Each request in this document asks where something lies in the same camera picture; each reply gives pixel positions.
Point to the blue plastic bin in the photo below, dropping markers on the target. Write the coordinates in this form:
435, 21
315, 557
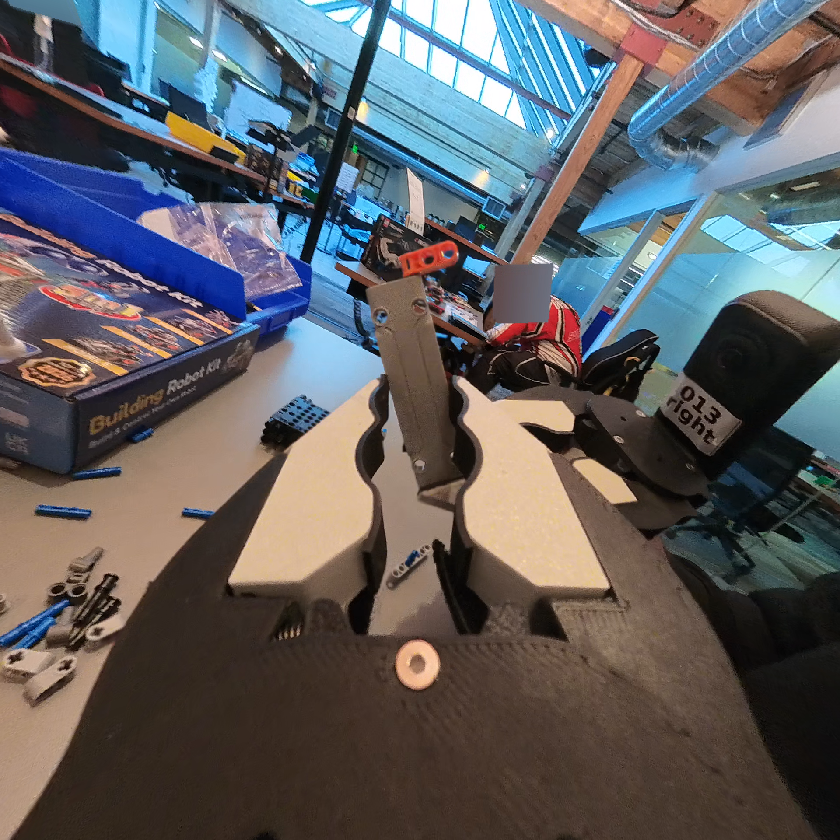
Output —
98, 210

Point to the light grey beam frame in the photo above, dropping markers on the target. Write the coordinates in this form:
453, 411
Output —
413, 367

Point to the clear plastic bag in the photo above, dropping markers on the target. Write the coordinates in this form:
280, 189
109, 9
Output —
249, 249

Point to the black office chair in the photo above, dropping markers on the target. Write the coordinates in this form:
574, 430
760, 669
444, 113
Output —
623, 364

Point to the black perforated block assembly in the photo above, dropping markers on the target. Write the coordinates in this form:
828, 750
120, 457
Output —
295, 420

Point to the silver ventilation duct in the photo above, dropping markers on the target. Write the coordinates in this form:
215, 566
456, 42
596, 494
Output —
689, 85

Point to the black car set box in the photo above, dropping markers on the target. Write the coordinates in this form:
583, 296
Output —
384, 243

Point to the light grey slim holed beam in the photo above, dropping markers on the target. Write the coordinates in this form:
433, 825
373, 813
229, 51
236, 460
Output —
397, 575

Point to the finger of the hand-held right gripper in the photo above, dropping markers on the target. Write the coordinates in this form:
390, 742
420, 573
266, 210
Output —
538, 415
604, 480

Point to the wooden support post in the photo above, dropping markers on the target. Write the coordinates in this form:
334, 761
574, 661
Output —
577, 157

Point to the white paper sheet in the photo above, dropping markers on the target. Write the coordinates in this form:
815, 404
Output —
415, 197

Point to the black steel column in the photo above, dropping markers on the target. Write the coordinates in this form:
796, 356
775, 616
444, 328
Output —
348, 98

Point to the yellow bin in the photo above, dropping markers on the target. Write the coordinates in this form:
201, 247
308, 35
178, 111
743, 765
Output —
197, 131

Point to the blue robot kit box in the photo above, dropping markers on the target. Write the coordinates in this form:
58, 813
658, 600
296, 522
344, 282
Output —
65, 315

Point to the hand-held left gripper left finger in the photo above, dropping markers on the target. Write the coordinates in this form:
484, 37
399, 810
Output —
302, 518

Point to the wooden edged desk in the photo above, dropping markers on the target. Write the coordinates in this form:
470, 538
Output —
459, 321
131, 128
472, 246

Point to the orange thin holed piece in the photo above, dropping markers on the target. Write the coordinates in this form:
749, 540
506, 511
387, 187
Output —
426, 260

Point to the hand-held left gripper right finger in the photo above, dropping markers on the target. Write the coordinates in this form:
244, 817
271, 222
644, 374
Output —
531, 518

